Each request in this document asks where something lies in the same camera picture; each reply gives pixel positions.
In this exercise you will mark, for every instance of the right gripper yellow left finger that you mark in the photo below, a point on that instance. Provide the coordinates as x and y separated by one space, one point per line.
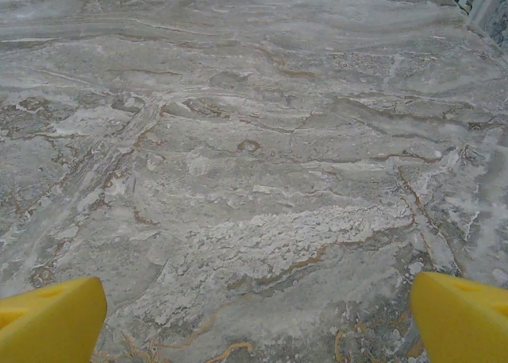
47 323

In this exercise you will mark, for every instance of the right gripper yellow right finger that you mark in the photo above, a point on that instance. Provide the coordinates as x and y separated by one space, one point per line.
464 323

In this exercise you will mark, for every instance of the aluminium right frame post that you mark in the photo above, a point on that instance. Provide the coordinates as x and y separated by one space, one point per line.
476 1

